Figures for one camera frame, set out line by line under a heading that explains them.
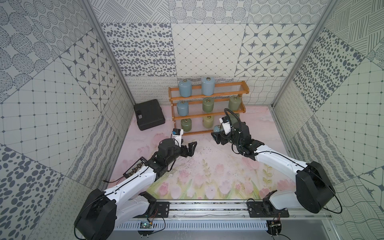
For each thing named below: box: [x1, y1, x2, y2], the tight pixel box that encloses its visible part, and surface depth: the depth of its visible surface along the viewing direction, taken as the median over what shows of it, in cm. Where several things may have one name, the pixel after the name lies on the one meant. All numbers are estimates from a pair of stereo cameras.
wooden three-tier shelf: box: [168, 80, 250, 136], surface depth 95 cm
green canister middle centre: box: [202, 97, 214, 113], surface depth 95 cm
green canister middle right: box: [228, 95, 242, 111], surface depth 96 cm
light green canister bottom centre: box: [202, 115, 215, 129], surface depth 103 cm
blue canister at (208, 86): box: [201, 76, 216, 96], surface depth 85 cm
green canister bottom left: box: [181, 118, 192, 132], surface depth 102 cm
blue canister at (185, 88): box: [178, 79, 193, 98], surface depth 85 cm
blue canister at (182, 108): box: [177, 101, 189, 117], surface depth 92 cm
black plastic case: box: [133, 99, 166, 131], surface depth 113 cm
